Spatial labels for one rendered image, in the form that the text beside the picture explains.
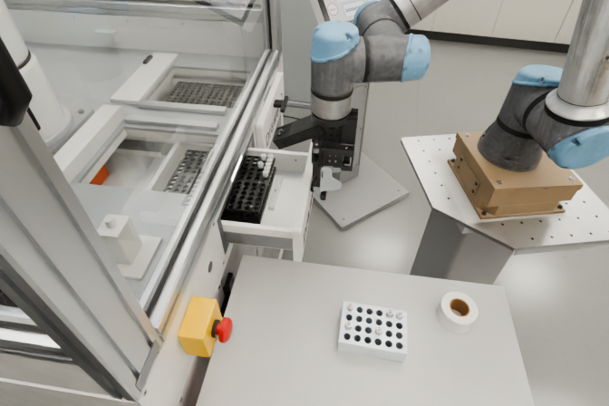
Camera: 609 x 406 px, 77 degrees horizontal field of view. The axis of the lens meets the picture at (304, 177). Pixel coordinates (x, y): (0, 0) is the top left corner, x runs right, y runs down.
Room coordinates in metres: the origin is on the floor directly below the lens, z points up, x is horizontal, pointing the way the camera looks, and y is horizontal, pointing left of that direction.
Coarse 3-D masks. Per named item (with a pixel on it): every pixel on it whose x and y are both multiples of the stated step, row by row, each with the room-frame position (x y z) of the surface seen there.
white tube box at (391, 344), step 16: (368, 304) 0.38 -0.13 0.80; (352, 320) 0.35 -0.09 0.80; (368, 320) 0.35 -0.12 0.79; (384, 320) 0.35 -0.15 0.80; (400, 320) 0.35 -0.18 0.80; (352, 336) 0.32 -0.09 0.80; (368, 336) 0.32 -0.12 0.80; (384, 336) 0.32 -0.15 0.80; (400, 336) 0.32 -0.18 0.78; (352, 352) 0.30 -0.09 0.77; (368, 352) 0.30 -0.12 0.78; (384, 352) 0.29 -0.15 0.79; (400, 352) 0.29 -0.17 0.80
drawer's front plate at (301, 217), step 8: (312, 144) 0.72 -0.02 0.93; (312, 168) 0.64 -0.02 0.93; (304, 176) 0.61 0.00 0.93; (312, 176) 0.62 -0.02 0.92; (304, 184) 0.59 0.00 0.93; (304, 192) 0.56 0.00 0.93; (312, 192) 0.63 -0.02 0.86; (304, 200) 0.54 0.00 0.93; (312, 200) 0.63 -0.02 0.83; (296, 208) 0.52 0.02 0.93; (304, 208) 0.52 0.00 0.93; (296, 216) 0.50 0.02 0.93; (304, 216) 0.51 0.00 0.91; (296, 224) 0.48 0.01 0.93; (304, 224) 0.51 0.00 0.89; (296, 232) 0.46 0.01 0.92; (304, 232) 0.51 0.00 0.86; (296, 240) 0.46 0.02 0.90; (296, 248) 0.46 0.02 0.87; (296, 256) 0.46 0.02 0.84
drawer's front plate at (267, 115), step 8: (280, 72) 1.07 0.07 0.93; (280, 80) 1.04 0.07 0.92; (272, 88) 0.98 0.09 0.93; (280, 88) 1.03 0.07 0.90; (272, 96) 0.94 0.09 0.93; (280, 96) 1.03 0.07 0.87; (264, 104) 0.90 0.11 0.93; (272, 104) 0.92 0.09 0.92; (264, 112) 0.86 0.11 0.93; (272, 112) 0.91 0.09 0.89; (280, 112) 1.01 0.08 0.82; (264, 120) 0.82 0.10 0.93; (272, 120) 0.90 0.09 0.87; (256, 128) 0.80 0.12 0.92; (264, 128) 0.81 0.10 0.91; (272, 128) 0.90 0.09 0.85; (256, 136) 0.80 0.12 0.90; (264, 136) 0.80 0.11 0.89; (272, 136) 0.89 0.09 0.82; (264, 144) 0.80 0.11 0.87
